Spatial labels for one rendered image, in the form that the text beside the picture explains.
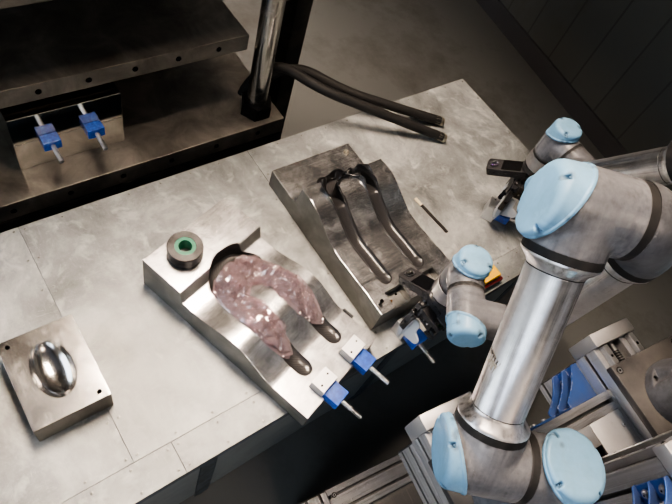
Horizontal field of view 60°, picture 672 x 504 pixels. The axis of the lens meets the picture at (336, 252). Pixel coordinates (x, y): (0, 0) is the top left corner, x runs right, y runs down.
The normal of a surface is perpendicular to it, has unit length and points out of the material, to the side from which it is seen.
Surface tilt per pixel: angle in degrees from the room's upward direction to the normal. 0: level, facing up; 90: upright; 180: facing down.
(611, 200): 27
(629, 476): 90
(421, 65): 0
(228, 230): 0
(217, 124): 0
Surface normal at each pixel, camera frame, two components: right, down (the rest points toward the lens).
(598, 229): 0.05, 0.33
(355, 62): 0.24, -0.52
